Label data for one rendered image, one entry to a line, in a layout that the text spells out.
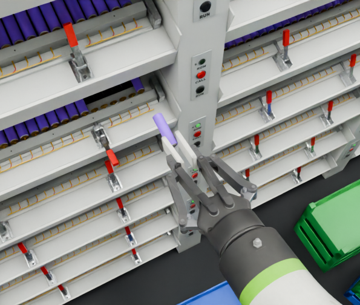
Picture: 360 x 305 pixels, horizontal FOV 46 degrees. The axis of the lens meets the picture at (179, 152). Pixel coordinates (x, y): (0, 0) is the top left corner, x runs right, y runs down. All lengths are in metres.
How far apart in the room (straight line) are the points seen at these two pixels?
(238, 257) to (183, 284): 1.13
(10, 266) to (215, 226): 0.76
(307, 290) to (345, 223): 1.16
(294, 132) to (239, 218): 0.84
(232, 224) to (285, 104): 0.66
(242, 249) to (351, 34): 0.70
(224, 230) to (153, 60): 0.31
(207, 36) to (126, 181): 0.44
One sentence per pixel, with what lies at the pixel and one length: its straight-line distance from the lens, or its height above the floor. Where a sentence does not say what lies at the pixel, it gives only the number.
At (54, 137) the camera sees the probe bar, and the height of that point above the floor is 0.93.
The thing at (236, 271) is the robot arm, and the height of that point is 1.09.
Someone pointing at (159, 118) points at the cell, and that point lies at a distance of 0.74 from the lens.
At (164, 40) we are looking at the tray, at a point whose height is 1.10.
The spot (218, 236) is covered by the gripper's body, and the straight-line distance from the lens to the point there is 0.58.
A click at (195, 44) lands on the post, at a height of 1.09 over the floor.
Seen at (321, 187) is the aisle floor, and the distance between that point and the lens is 1.90.
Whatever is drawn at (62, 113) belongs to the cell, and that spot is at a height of 0.94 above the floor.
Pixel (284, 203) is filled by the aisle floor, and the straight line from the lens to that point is 1.83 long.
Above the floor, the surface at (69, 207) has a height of 0.70.
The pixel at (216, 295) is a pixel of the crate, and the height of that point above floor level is 0.00.
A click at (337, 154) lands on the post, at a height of 0.19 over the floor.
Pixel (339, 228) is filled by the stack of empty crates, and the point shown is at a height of 0.16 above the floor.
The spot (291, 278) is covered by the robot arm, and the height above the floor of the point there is 1.12.
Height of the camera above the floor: 1.62
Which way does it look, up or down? 59 degrees down
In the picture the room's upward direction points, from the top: straight up
